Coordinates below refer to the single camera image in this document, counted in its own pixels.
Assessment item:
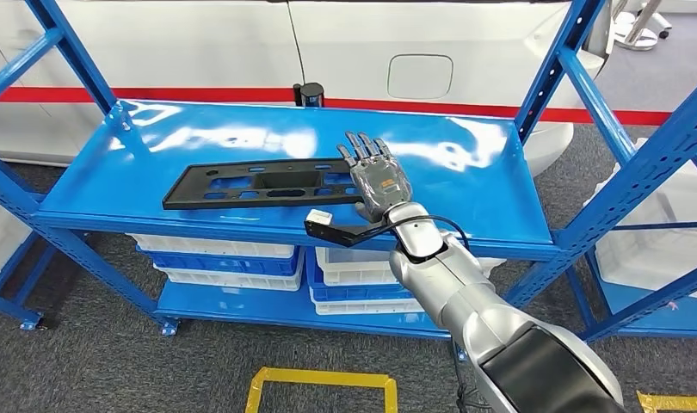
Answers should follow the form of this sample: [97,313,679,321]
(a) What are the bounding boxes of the long black plastic panel part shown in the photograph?
[162,158,365,211]

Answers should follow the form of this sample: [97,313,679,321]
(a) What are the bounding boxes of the black cylindrical device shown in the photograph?
[293,82,325,108]

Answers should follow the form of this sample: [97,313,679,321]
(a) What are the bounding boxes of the blue metal shelving rack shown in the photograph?
[576,139,697,343]
[0,190,84,333]
[0,0,697,361]

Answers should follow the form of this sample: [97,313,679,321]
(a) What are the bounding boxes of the yellow floor tape square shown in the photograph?
[244,367,399,413]
[636,391,697,413]

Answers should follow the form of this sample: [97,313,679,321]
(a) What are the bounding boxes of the white car with red stripe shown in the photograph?
[0,0,606,178]

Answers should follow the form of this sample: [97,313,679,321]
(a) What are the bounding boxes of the silver stand base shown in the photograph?
[613,0,673,52]

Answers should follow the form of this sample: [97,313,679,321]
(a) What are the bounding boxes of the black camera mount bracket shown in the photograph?
[303,219,387,249]

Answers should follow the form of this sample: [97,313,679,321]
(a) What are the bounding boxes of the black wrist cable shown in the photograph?
[360,214,471,252]

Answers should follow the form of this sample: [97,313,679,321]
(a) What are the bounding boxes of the black hanging arm cable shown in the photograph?
[449,341,482,413]

